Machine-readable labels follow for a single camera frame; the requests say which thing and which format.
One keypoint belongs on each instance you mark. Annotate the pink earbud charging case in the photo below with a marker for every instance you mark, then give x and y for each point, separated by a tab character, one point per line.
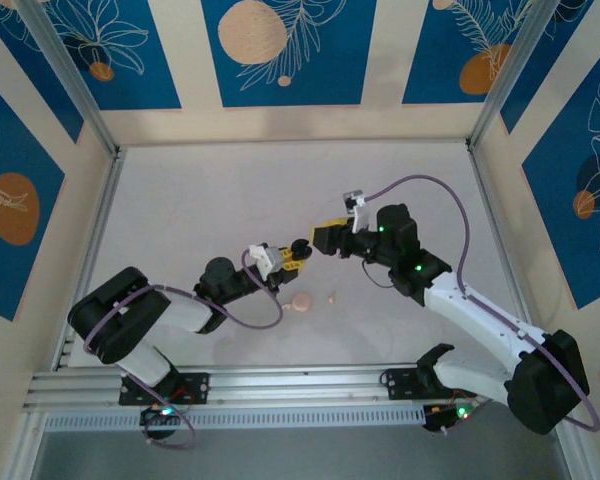
302	301

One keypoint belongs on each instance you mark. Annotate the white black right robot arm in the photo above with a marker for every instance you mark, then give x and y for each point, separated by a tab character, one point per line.
480	310

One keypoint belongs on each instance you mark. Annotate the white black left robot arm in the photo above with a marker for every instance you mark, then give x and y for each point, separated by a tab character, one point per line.
185	312

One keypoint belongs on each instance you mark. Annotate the black controller box green light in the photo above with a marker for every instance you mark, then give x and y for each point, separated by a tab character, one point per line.
437	417
155	415

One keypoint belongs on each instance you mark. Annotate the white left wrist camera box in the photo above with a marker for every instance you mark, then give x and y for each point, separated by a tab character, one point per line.
265	257

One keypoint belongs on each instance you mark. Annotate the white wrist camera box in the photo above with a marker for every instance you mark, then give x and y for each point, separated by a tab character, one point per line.
265	257
358	215

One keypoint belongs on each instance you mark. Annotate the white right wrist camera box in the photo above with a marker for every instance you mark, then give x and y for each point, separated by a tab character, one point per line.
358	215

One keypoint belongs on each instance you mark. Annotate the aluminium side rail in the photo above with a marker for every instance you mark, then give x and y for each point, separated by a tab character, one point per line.
97	225
495	210

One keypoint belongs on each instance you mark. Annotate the aluminium cross rail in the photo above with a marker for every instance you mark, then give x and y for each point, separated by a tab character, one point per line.
305	382

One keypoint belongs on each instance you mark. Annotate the aluminium frame post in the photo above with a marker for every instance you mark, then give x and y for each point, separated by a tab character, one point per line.
65	65
515	65

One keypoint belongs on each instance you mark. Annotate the aluminium lower frame bar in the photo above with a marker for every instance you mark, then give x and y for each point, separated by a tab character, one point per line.
25	450
577	460

